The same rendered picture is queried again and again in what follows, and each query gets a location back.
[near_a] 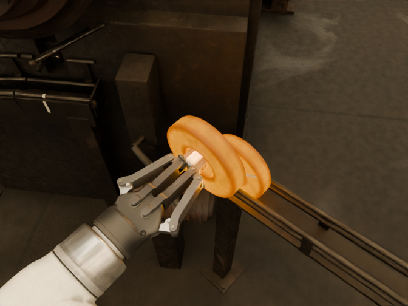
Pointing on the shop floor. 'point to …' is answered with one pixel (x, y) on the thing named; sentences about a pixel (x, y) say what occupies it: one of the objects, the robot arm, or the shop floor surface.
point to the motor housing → (172, 246)
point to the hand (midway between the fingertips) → (203, 153)
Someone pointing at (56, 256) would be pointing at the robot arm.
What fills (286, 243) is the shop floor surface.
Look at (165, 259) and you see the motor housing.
